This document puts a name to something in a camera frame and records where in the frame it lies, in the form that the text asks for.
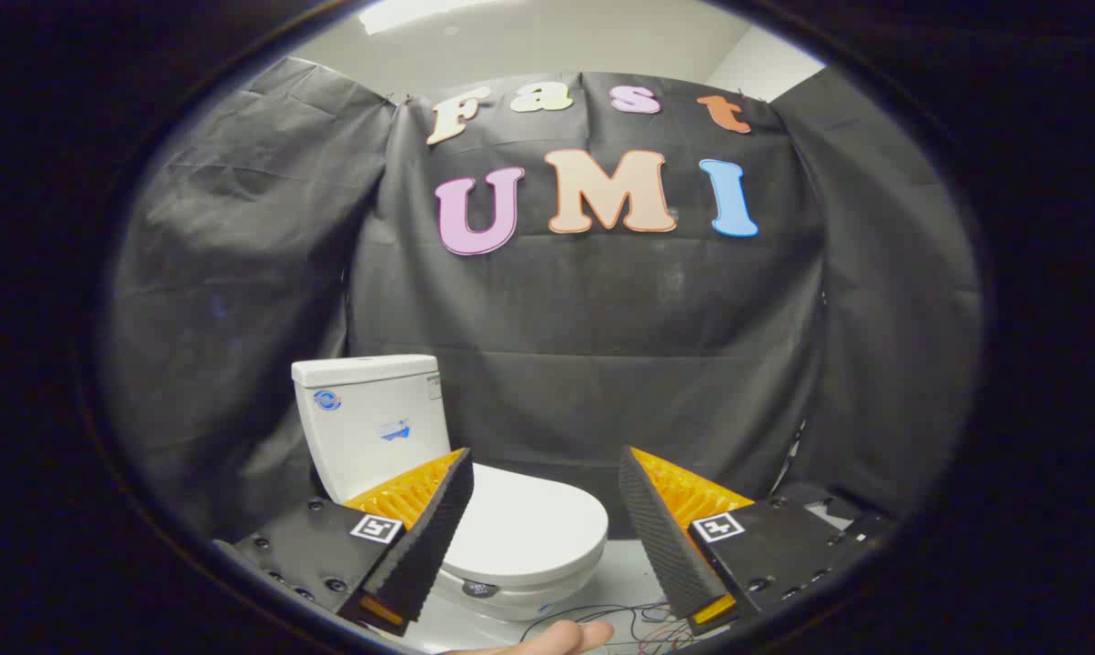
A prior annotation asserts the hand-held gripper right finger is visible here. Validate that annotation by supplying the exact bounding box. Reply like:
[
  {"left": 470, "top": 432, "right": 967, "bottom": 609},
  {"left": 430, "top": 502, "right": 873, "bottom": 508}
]
[{"left": 620, "top": 446, "right": 896, "bottom": 636}]

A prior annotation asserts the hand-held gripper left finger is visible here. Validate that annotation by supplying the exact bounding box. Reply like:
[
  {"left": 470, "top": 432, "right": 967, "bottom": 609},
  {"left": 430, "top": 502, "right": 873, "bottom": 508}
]
[{"left": 213, "top": 448, "right": 475, "bottom": 636}]

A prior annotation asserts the white toilet lid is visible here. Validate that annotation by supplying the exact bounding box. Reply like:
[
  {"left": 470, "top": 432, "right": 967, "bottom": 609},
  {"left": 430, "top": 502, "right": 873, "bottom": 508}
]
[{"left": 440, "top": 462, "right": 609, "bottom": 599}]

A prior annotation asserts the white toilet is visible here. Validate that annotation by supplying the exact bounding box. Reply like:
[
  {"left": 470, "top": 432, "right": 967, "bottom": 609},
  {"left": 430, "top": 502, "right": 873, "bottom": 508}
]
[{"left": 291, "top": 355, "right": 609, "bottom": 625}]

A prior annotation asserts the black backdrop cloth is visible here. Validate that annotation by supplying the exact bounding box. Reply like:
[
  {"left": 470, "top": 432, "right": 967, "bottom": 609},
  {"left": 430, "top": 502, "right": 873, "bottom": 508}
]
[{"left": 102, "top": 56, "right": 983, "bottom": 547}]

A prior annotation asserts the ceiling light panel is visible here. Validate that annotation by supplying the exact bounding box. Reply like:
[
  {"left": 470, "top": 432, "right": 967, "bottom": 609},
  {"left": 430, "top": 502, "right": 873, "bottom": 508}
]
[{"left": 358, "top": 0, "right": 512, "bottom": 35}]

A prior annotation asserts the tangle of floor cables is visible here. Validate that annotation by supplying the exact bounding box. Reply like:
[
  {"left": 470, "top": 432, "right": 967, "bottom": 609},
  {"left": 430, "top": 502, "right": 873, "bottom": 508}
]
[{"left": 518, "top": 600, "right": 698, "bottom": 655}]

